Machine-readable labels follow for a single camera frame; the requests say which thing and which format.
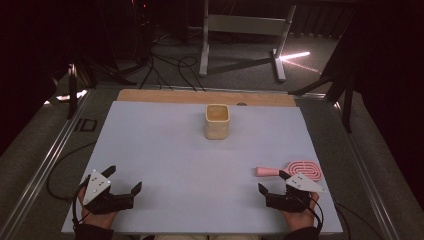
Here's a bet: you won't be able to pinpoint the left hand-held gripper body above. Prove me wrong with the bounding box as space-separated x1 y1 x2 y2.
81 169 134 215

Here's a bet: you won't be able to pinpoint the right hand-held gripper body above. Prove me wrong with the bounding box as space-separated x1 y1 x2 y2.
265 172 326 214

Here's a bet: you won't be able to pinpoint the cream ceramic cup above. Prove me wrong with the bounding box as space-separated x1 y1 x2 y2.
204 103 231 141

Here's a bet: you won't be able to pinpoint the person's left hand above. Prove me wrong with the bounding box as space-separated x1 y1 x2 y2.
77 195 118 230

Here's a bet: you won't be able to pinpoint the person's right hand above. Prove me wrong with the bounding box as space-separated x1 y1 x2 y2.
282 192 321 232

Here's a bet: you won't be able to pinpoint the white table mat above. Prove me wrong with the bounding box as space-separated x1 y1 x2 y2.
61 100 344 235

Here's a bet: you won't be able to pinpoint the black tripod stand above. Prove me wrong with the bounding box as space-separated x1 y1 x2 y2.
49 54 138 121
287 64 356 134

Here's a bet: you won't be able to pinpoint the wooden board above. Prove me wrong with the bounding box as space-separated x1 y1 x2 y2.
116 88 297 108

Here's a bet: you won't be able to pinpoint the white metal stand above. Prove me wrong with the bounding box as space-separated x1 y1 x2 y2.
198 0 298 84

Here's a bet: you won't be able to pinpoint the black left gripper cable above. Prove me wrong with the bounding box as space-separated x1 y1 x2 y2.
45 141 98 234

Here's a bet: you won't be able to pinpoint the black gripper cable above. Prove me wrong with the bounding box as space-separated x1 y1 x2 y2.
45 141 98 234
308 194 384 240

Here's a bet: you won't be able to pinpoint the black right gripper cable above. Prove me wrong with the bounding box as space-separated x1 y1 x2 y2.
308 194 384 240

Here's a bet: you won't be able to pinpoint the aluminium rail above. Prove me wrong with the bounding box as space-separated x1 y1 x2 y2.
0 88 94 240
333 99 403 240

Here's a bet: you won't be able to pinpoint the black floor cables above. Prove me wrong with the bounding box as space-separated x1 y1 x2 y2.
139 33 208 93

